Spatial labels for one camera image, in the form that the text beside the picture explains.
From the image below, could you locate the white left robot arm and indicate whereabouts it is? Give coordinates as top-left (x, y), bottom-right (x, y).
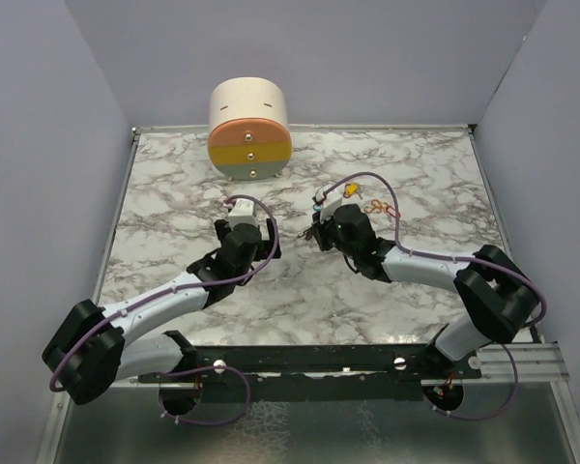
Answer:
top-left (42, 217), bottom-right (281, 405)

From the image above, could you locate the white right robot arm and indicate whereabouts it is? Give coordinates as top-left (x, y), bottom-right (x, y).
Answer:
top-left (305, 204), bottom-right (542, 378)

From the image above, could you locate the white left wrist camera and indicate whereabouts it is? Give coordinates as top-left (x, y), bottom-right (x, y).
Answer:
top-left (226, 198), bottom-right (257, 229)

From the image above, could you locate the round three-drawer mini cabinet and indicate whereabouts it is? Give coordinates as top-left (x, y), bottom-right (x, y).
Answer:
top-left (207, 76), bottom-right (292, 181)

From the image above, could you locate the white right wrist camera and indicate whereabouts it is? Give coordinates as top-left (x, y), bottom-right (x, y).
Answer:
top-left (312, 187), bottom-right (345, 222)

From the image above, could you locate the yellow key tag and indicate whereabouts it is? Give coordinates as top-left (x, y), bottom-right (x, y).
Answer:
top-left (343, 182), bottom-right (363, 199)

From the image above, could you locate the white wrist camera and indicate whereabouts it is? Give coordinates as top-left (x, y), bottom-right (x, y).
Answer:
top-left (226, 198), bottom-right (257, 229)
top-left (312, 187), bottom-right (345, 222)

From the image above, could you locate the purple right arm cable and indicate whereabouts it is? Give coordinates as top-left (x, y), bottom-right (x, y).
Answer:
top-left (321, 172), bottom-right (548, 421)

